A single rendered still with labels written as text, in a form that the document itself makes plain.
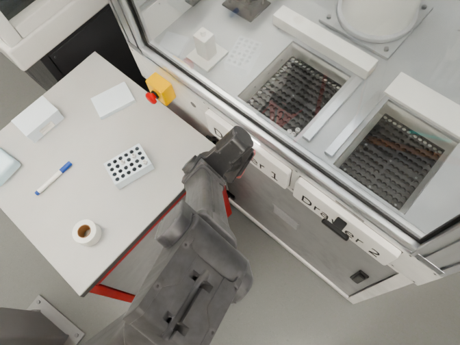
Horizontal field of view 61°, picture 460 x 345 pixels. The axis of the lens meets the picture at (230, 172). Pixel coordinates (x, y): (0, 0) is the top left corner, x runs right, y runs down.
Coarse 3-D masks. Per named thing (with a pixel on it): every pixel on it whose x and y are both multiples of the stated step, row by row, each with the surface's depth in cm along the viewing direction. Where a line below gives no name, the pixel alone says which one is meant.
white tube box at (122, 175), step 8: (136, 144) 118; (128, 152) 118; (136, 152) 118; (144, 152) 117; (112, 160) 117; (128, 160) 118; (136, 160) 117; (112, 168) 117; (120, 168) 116; (128, 168) 116; (136, 168) 115; (144, 168) 116; (152, 168) 118; (112, 176) 115; (120, 176) 115; (128, 176) 115; (136, 176) 117; (120, 184) 115
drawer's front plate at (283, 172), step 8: (208, 112) 106; (208, 120) 109; (216, 120) 104; (224, 120) 104; (216, 128) 109; (224, 128) 104; (216, 136) 115; (256, 144) 101; (256, 152) 101; (264, 152) 100; (256, 160) 106; (264, 160) 101; (272, 160) 99; (264, 168) 106; (272, 168) 101; (280, 168) 98; (288, 168) 97; (272, 176) 106; (280, 176) 102; (288, 176) 99; (280, 184) 106; (288, 184) 106
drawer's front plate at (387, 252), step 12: (300, 180) 96; (300, 192) 100; (312, 192) 94; (312, 204) 100; (324, 204) 94; (336, 204) 93; (324, 216) 100; (336, 216) 95; (348, 216) 91; (348, 228) 95; (360, 228) 90; (372, 240) 90; (384, 240) 89; (384, 252) 90; (396, 252) 87; (384, 264) 96
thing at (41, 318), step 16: (32, 304) 180; (48, 304) 179; (0, 320) 139; (16, 320) 150; (32, 320) 161; (48, 320) 174; (64, 320) 176; (0, 336) 129; (16, 336) 137; (32, 336) 147; (48, 336) 157; (64, 336) 170; (80, 336) 172
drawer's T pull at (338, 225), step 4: (324, 220) 93; (328, 220) 93; (336, 220) 93; (340, 220) 93; (324, 224) 93; (328, 224) 93; (332, 224) 93; (336, 224) 93; (340, 224) 93; (344, 224) 93; (332, 228) 92; (336, 228) 92; (340, 228) 92; (336, 232) 92; (340, 232) 92; (340, 236) 92; (344, 236) 91; (348, 236) 92
